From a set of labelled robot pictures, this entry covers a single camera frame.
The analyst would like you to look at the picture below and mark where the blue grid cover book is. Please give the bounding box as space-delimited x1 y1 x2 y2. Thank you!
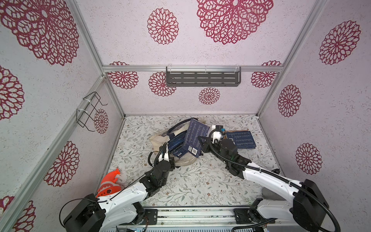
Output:
226 130 256 149

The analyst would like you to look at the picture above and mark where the blue book with barcode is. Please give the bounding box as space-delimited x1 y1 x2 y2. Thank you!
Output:
181 119 210 158

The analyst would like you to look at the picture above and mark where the cream canvas tote bag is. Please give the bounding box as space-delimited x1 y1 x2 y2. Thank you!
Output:
148 118 205 167

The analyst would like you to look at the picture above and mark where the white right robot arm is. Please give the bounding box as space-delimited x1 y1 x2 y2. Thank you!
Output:
198 136 329 232

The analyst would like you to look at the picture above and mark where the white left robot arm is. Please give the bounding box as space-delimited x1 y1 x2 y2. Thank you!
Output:
60 158 175 232

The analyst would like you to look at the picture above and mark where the stack of blue books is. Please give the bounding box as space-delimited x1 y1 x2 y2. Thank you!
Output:
168 131 187 157

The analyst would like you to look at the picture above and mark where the red plastic object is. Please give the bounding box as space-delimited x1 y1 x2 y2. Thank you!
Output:
97 168 122 197

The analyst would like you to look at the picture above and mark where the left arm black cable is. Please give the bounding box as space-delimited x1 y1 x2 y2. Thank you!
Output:
147 142 169 167

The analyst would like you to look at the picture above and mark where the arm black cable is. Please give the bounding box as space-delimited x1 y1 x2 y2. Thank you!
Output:
147 142 169 167
208 129 341 232

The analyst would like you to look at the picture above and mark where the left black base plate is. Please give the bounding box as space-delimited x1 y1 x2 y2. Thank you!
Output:
128 209 158 225

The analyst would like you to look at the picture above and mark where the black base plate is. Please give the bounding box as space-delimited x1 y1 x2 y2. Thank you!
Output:
233 208 263 224
128 209 158 225

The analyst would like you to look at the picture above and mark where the aluminium front rail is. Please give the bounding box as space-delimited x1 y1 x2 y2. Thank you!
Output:
105 206 261 232

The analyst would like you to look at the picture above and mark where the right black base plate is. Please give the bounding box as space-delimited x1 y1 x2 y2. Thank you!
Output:
233 208 263 224

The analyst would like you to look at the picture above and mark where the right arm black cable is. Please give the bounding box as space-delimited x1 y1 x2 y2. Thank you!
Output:
208 129 341 232

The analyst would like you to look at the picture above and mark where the grey slotted wall shelf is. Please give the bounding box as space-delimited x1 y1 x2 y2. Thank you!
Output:
165 66 242 87

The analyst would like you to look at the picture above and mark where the black wire wall rack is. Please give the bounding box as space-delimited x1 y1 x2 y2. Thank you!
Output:
75 91 107 132

